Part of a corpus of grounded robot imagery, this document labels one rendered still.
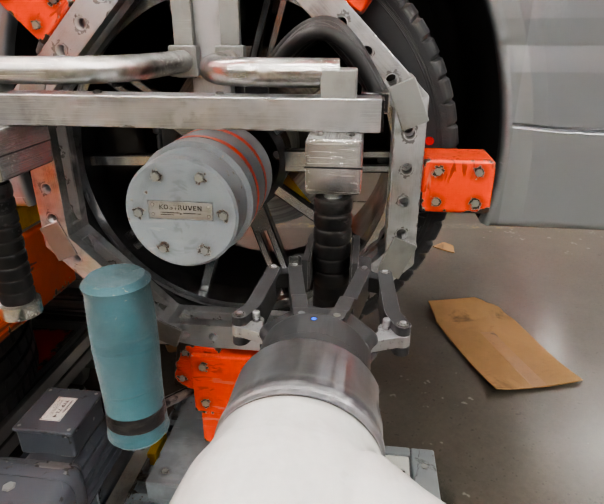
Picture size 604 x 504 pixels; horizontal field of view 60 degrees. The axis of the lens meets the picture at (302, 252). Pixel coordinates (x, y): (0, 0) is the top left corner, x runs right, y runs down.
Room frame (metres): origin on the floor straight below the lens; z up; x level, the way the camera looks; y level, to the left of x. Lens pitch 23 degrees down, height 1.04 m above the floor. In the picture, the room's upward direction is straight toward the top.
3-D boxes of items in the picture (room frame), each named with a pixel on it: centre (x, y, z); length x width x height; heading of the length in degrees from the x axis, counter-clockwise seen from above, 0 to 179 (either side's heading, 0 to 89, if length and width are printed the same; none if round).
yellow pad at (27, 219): (0.97, 0.59, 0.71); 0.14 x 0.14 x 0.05; 83
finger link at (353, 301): (0.37, -0.04, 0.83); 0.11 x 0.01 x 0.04; 161
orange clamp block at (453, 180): (0.68, -0.20, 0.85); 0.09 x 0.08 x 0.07; 83
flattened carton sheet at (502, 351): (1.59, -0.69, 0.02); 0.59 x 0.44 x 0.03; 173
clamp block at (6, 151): (0.53, 0.30, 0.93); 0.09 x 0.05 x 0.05; 173
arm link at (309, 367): (0.23, 0.00, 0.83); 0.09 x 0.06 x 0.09; 83
